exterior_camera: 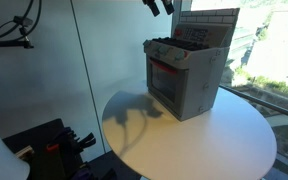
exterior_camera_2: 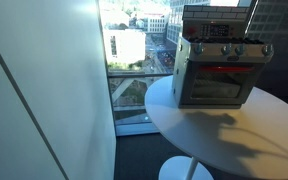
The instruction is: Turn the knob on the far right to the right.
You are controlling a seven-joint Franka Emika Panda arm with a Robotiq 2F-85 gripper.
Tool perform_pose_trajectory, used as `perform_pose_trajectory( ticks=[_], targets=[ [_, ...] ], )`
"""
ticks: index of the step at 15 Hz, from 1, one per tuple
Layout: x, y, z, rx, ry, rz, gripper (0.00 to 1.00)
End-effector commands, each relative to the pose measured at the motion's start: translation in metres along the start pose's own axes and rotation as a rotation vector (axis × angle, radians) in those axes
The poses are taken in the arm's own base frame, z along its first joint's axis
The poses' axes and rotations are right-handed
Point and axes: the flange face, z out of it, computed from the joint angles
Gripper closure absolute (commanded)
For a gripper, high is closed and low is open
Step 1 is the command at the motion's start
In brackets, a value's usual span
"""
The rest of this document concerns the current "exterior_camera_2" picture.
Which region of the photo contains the blue toy stove knob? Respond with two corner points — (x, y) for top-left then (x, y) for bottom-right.
(234, 43), (247, 57)
(261, 43), (275, 57)
(220, 43), (233, 57)
(193, 42), (206, 56)

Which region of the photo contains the grey toy stove oven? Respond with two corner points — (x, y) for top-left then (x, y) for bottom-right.
(171, 4), (275, 110)

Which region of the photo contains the white low building outside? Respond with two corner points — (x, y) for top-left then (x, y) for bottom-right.
(102, 28), (147, 65)

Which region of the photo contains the pale office building outside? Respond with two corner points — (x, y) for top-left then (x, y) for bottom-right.
(143, 13), (169, 34)

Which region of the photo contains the grey toy oven door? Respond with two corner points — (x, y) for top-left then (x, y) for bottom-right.
(180, 61), (265, 108)

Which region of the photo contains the glass tower outside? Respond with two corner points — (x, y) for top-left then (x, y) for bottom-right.
(165, 0), (212, 46)

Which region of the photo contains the red oven door handle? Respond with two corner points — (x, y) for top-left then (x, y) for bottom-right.
(198, 65), (255, 74)

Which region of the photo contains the white round pedestal table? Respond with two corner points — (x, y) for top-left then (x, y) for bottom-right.
(144, 75), (288, 180)

